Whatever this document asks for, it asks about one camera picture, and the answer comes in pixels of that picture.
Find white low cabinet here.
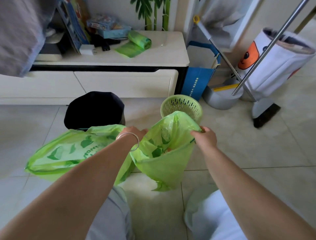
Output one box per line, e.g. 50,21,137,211
0,31,190,106

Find roll of green bags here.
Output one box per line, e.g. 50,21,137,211
115,30,152,59

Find broom with yellow-tipped handle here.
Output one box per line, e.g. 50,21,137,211
193,15,281,129

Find white charger adapter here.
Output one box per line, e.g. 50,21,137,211
79,44,96,55

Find colourful picture books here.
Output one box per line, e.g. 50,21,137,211
56,0,91,54

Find green perforated plastic basket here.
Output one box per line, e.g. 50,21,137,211
160,94,203,124

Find white hanging cloth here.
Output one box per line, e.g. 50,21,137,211
200,0,255,49

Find grey dustpan with silver pole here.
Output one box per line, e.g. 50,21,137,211
202,0,311,111

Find grey hanging cloth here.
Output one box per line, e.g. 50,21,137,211
0,0,60,78

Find person's left hand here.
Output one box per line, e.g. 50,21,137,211
119,126,149,142

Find blue printed box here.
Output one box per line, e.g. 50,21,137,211
86,14,132,39

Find green plastic bag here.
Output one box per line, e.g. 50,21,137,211
25,124,136,186
130,111,203,192

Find white fabric bag orange print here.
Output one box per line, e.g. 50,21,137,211
234,27,316,100

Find green bamboo wall decal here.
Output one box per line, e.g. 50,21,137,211
130,0,171,31

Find person's left leg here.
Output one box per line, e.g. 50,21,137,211
85,185,135,240

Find silver bracelet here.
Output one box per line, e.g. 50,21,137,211
116,132,140,152

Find person's right leg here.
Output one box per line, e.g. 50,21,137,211
183,189,248,240

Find person's right hand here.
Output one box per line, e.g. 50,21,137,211
190,126,218,150

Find blue paper bag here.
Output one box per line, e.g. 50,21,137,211
181,41,222,102

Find person's right forearm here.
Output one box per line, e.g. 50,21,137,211
197,145,316,240

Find black waste bin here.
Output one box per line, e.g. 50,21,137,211
64,91,126,131

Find person's left forearm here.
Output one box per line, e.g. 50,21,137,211
0,135,139,240

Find person's leg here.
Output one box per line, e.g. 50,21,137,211
183,189,248,240
85,185,135,240

